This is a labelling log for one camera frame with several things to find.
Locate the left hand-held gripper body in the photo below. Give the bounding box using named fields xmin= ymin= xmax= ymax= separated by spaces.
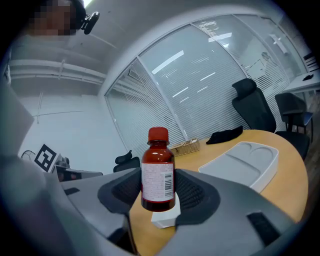
xmin=34 ymin=143 xmax=72 ymax=182

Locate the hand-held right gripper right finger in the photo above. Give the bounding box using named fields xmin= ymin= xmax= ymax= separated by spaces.
xmin=159 ymin=168 xmax=304 ymax=256

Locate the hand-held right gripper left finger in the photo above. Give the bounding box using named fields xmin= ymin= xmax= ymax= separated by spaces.
xmin=59 ymin=166 xmax=142 ymax=255

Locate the white divided box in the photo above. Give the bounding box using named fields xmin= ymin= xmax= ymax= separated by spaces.
xmin=198 ymin=140 xmax=280 ymax=195

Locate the small brown bottle red cap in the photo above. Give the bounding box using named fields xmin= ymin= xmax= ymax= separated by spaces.
xmin=140 ymin=126 xmax=177 ymax=213

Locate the person's grey shirt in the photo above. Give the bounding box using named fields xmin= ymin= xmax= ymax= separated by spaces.
xmin=0 ymin=33 xmax=118 ymax=256

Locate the small white carton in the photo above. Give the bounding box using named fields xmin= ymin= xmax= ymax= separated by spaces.
xmin=150 ymin=193 xmax=182 ymax=229

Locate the wicker basket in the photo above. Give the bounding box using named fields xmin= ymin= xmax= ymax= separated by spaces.
xmin=169 ymin=138 xmax=202 ymax=157

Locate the black cloth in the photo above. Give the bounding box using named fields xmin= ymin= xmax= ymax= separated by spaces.
xmin=205 ymin=125 xmax=244 ymax=146

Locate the black office chair with headrest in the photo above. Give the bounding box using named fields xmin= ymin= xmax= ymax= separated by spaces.
xmin=231 ymin=78 xmax=311 ymax=161

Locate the dark grey chair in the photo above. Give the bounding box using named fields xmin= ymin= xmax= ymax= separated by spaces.
xmin=274 ymin=92 xmax=314 ymax=134

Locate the person's head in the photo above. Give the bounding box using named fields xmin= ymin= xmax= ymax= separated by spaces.
xmin=26 ymin=0 xmax=87 ymax=37

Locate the white desk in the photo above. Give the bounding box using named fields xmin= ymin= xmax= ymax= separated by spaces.
xmin=284 ymin=71 xmax=320 ymax=94

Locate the black head-worn camera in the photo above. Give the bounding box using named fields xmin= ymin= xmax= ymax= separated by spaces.
xmin=80 ymin=11 xmax=101 ymax=36

